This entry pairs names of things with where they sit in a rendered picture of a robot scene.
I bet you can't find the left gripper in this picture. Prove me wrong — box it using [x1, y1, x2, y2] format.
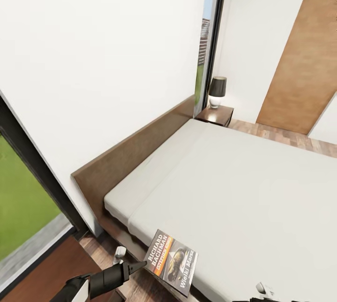
[103, 261, 147, 294]

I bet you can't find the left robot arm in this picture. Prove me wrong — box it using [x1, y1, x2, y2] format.
[49, 247, 147, 302]

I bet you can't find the hardback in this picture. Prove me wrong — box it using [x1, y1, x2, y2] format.
[143, 229, 198, 298]

